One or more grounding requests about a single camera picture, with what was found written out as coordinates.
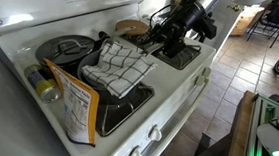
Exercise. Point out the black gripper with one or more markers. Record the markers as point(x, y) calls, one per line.
point(177, 25)

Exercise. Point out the white black checked dish towel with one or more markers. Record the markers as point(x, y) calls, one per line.
point(120, 69)

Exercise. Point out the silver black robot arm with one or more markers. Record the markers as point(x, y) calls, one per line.
point(207, 1)

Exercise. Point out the white gas stove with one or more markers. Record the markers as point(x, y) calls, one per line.
point(166, 80)

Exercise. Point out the white stove knob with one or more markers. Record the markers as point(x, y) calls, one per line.
point(206, 72)
point(199, 80)
point(135, 155)
point(155, 133)

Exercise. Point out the black burner grate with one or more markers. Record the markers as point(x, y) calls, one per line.
point(104, 122)
point(181, 63)

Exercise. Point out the white door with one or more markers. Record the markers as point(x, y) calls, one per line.
point(227, 24)

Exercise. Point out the brass door knob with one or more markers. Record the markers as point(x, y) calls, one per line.
point(234, 8)

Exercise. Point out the wooden crate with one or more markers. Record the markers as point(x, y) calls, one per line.
point(244, 22)

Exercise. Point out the black folding chair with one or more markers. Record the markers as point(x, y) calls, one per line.
point(260, 24)

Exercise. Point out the orange dried mango pouch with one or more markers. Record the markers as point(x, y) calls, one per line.
point(76, 113)

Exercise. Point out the wooden table top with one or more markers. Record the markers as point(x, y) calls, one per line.
point(240, 129)

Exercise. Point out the black table leg frame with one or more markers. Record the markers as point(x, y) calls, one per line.
point(204, 150)

